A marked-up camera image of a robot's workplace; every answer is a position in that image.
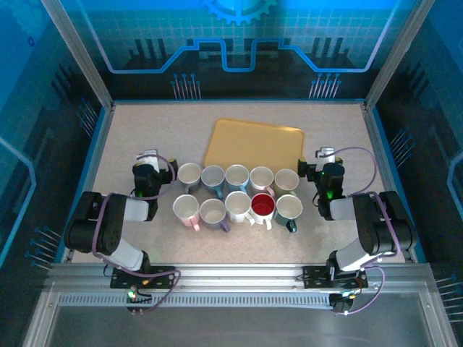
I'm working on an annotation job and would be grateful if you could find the light green mug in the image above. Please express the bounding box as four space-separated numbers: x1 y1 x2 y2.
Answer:
273 168 300 198

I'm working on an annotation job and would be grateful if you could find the grey mug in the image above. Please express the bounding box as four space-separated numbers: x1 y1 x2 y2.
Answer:
177 162 203 194

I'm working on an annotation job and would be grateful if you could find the pink mug with lettering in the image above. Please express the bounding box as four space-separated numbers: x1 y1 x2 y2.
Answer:
172 194 202 232

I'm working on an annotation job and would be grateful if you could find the dark green mug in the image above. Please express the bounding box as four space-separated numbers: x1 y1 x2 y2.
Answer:
274 194 304 233

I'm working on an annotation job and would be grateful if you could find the pale pink faceted mug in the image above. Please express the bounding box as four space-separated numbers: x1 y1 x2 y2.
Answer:
249 166 275 198

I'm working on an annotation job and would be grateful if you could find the white mug red interior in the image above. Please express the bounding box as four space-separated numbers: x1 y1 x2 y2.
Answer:
250 193 276 231

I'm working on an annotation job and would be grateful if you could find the purple mug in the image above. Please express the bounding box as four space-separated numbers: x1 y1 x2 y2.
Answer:
198 197 232 233

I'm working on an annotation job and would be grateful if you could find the light blue mug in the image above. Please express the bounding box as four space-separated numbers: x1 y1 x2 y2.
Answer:
224 164 250 196

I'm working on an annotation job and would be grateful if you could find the white speckled mug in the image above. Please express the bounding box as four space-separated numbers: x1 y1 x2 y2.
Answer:
224 190 256 227

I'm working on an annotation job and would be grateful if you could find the yellow plastic tray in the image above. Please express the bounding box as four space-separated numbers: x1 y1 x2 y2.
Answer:
203 118 305 173

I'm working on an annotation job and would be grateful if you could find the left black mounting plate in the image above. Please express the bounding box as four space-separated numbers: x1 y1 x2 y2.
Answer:
110 265 177 290

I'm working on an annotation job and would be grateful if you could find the black mounting plate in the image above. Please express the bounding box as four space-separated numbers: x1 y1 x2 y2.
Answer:
110 265 177 290
302 265 370 290

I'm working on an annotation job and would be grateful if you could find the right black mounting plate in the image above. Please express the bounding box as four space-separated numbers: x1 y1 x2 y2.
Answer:
302 265 370 290

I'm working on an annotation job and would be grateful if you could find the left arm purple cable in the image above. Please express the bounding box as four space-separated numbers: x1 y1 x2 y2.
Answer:
93 154 182 316

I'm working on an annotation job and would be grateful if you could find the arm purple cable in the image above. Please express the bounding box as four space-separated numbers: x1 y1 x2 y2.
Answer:
93 154 182 316
332 146 402 316

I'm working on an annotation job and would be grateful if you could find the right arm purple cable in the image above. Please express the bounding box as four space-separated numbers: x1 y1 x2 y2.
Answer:
332 146 402 316

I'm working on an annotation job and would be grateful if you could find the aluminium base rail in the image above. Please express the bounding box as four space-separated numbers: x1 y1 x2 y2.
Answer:
46 262 431 290

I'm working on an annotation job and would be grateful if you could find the slotted grey cable duct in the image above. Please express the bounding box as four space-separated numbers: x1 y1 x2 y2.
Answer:
57 291 337 309

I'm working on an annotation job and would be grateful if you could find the right aluminium enclosure post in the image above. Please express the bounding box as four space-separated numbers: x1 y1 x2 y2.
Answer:
365 0 433 109

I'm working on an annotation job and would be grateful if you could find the aluminium enclosure post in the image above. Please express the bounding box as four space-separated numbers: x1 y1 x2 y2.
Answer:
365 0 433 109
39 0 115 109

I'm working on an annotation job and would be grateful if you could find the left aluminium enclosure post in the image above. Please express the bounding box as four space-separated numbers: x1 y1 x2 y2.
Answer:
39 0 115 109

